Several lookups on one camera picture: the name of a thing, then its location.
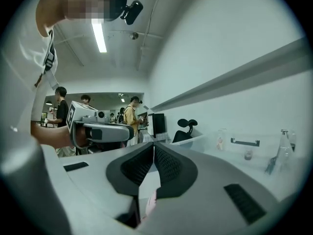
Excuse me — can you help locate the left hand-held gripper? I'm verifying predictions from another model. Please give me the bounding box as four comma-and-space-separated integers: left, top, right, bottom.
66, 100, 134, 148

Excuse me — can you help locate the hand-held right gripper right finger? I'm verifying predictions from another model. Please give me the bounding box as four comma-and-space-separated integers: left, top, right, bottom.
141, 142, 282, 235

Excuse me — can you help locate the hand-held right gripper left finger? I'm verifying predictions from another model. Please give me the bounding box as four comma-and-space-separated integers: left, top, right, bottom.
52, 142, 155, 235

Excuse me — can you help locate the clear plastic storage bin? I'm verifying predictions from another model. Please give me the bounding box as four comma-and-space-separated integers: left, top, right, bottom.
170, 127, 306, 188

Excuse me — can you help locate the pink garment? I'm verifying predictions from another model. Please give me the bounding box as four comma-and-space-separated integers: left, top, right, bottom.
146, 188, 158, 220

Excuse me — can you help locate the person's left forearm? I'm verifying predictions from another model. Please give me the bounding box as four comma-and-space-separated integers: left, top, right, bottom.
30, 120, 75, 148

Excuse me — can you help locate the person's left hand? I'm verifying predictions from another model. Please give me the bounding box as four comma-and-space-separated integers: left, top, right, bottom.
73, 126, 92, 148

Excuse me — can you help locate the black computer case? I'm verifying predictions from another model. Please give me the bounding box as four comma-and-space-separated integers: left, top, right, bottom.
148, 113, 166, 136

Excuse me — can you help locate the orange label clear bottle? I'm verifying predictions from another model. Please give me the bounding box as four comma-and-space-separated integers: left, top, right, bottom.
216, 128, 228, 151

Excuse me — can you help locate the black office chair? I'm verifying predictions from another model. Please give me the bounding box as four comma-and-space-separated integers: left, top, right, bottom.
172, 118, 198, 143

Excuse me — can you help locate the silver metal stand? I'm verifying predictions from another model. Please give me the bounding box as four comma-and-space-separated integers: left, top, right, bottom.
265, 129, 295, 175

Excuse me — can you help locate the ceiling light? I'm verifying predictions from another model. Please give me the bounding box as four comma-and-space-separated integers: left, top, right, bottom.
91, 21, 108, 53

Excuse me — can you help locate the person's white shirt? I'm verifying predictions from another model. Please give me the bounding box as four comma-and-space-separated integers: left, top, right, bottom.
0, 0, 59, 141

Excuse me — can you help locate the person's head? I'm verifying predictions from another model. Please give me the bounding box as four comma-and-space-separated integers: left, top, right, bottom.
35, 0, 128, 38

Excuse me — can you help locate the black neck strap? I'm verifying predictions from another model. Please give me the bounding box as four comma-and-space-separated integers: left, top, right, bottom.
43, 29, 59, 90

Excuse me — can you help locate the black head-worn camera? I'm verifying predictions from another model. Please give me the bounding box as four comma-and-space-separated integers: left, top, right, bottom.
119, 0, 144, 25

